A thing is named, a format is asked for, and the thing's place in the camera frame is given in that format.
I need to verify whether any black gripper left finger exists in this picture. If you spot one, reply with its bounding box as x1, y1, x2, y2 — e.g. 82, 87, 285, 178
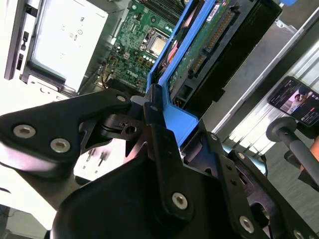
0, 84, 197, 221

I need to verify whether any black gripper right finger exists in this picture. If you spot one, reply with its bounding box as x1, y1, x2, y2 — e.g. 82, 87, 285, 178
196, 121, 319, 239

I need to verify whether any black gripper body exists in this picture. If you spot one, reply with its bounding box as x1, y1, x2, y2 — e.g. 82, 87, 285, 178
51, 154, 235, 239

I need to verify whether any hard disk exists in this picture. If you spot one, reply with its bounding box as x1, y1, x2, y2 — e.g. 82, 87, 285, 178
147, 0, 299, 150

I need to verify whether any person's hand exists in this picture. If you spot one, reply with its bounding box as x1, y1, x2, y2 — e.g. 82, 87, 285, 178
309, 136, 319, 172

